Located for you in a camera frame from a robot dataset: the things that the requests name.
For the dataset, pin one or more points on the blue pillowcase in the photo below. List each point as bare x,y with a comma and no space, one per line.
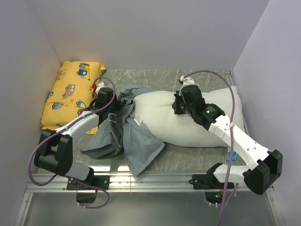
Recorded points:
120,133

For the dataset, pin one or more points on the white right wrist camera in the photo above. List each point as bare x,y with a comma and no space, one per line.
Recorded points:
185,81

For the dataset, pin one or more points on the aluminium side rail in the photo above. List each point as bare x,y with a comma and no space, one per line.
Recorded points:
228,76

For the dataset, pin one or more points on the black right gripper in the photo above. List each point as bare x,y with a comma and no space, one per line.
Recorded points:
178,109

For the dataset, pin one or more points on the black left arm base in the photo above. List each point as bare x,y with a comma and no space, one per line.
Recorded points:
87,191

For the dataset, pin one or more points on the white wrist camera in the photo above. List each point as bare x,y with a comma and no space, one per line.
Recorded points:
97,87
185,81

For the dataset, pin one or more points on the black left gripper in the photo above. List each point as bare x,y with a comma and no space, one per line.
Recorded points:
117,104

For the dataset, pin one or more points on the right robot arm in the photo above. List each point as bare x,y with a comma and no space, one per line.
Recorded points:
262,166

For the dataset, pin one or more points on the yellow cartoon-car pillow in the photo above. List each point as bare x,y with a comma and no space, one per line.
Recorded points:
71,93

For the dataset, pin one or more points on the white pillow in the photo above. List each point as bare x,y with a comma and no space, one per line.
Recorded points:
155,110

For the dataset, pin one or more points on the aluminium mounting rail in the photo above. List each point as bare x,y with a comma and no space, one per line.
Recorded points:
126,182

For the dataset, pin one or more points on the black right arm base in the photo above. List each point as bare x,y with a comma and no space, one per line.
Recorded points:
212,187

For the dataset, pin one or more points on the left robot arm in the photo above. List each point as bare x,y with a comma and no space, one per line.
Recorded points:
54,152

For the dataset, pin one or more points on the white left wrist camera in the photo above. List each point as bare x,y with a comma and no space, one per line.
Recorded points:
97,87

